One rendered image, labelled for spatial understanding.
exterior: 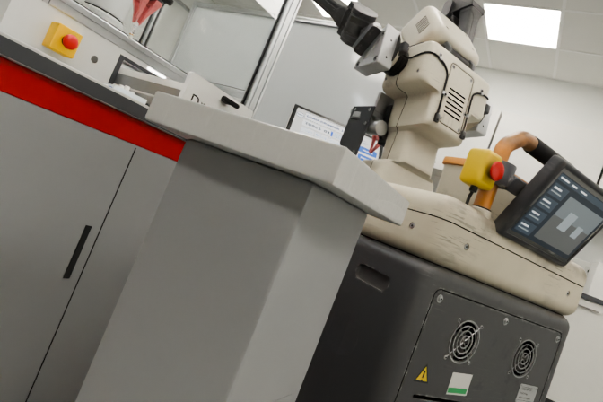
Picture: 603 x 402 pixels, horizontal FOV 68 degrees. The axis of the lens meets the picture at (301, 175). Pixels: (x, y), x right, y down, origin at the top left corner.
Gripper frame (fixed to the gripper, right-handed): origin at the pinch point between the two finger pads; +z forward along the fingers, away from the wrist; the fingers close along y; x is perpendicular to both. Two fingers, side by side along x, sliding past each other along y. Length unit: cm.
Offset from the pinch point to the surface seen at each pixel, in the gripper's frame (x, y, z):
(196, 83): 6.3, -18.8, 7.0
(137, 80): -16.3, -13.9, 11.1
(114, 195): 37, 4, 39
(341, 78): -93, -177, -70
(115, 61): -26.3, -9.5, 8.0
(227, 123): 75, 15, 23
